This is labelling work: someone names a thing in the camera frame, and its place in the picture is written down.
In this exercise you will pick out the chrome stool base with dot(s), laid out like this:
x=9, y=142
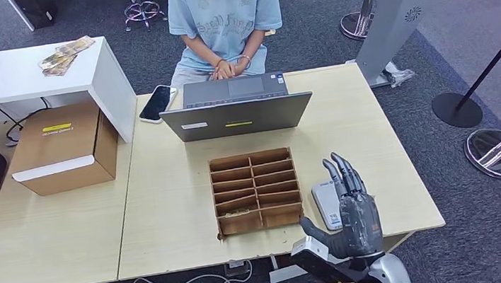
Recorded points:
x=143, y=12

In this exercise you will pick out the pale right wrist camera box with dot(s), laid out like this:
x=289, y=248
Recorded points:
x=309, y=247

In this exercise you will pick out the black stanchion with round base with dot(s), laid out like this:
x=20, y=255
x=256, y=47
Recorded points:
x=457, y=110

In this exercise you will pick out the black computer tower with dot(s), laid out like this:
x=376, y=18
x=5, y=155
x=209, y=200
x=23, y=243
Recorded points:
x=37, y=10

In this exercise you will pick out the grey laptop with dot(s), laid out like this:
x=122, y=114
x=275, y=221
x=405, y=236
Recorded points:
x=236, y=118

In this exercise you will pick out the small power adapter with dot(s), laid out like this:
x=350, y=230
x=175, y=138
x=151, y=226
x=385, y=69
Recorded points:
x=237, y=268

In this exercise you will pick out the crumpled clear plastic wrap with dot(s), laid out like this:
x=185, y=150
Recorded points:
x=399, y=75

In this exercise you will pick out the black smartphone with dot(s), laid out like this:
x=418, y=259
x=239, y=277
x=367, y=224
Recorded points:
x=158, y=104

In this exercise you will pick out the person's left hand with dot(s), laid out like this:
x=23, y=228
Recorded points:
x=239, y=66

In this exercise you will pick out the person's right forearm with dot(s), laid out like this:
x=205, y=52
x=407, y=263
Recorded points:
x=200, y=52

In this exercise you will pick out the white desk shelf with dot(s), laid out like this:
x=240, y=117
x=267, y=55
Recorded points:
x=3, y=79

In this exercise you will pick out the grey card reader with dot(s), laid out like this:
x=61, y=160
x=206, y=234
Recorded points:
x=326, y=202

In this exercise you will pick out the wooden card organizer rack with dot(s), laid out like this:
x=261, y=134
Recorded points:
x=256, y=193

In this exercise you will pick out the room key card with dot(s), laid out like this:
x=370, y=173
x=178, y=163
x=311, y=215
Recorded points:
x=236, y=214

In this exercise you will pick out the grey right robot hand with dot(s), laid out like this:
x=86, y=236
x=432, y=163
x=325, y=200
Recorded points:
x=359, y=222

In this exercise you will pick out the person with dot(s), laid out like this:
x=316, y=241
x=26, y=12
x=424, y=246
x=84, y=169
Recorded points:
x=224, y=16

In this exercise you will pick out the person's left forearm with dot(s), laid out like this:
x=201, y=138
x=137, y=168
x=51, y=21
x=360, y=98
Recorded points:
x=253, y=45

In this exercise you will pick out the brown cardboard box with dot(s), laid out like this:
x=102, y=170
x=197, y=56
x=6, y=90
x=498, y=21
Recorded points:
x=62, y=150

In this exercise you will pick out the grey standing kiosk panel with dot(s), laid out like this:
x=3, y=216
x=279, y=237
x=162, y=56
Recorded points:
x=394, y=15

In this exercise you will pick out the person's right hand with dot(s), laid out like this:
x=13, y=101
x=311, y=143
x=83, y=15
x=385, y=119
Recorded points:
x=222, y=72

